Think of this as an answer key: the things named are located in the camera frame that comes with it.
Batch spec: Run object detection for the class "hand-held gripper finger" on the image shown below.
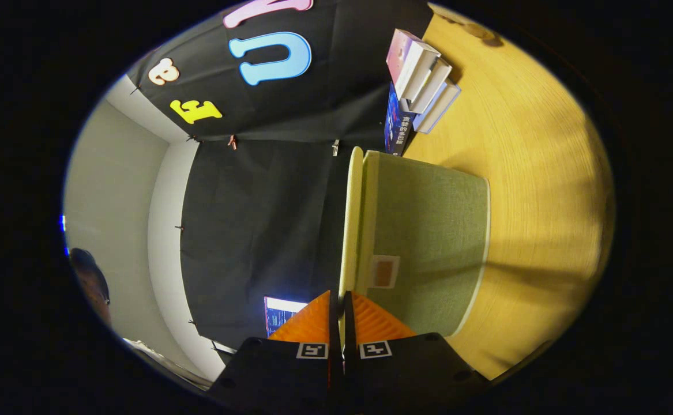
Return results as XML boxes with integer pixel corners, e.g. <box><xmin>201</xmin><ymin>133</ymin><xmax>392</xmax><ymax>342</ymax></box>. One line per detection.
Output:
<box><xmin>343</xmin><ymin>290</ymin><xmax>490</xmax><ymax>413</ymax></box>
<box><xmin>206</xmin><ymin>290</ymin><xmax>344</xmax><ymax>415</ymax></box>

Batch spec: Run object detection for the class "green fabric storage box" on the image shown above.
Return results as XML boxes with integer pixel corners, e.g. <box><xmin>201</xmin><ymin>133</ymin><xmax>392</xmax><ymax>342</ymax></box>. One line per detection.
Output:
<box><xmin>339</xmin><ymin>147</ymin><xmax>491</xmax><ymax>338</ymax></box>

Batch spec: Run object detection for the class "computer monitor screen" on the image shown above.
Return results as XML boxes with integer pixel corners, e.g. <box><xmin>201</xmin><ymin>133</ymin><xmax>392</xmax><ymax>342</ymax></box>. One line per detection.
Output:
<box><xmin>264</xmin><ymin>296</ymin><xmax>309</xmax><ymax>338</ymax></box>

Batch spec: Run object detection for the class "dark blue book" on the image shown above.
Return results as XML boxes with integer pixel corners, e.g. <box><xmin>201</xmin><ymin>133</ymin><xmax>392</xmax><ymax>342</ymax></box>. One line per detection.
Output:
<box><xmin>384</xmin><ymin>81</ymin><xmax>418</xmax><ymax>156</ymax></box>

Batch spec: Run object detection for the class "pale blue cover book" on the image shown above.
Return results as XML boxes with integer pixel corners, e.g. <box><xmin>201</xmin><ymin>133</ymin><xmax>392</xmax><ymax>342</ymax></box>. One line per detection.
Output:
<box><xmin>414</xmin><ymin>81</ymin><xmax>462</xmax><ymax>134</ymax></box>

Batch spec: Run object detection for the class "person's head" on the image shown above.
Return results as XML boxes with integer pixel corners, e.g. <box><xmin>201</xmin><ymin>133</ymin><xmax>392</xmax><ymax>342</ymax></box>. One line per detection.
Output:
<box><xmin>68</xmin><ymin>248</ymin><xmax>112</xmax><ymax>326</ymax></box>

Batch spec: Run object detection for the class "white paperback book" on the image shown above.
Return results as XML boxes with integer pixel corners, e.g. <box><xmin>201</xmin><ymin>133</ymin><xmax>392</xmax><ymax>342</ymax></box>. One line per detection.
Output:
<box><xmin>400</xmin><ymin>58</ymin><xmax>453</xmax><ymax>114</ymax></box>

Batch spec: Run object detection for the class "pink cover book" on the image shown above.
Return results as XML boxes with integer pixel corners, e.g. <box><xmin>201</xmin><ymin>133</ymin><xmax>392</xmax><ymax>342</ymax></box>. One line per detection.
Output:
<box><xmin>386</xmin><ymin>29</ymin><xmax>442</xmax><ymax>87</ymax></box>

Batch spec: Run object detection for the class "brown plush toy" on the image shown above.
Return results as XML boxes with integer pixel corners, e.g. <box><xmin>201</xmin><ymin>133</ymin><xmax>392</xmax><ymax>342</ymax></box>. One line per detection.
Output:
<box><xmin>435</xmin><ymin>5</ymin><xmax>504</xmax><ymax>48</ymax></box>

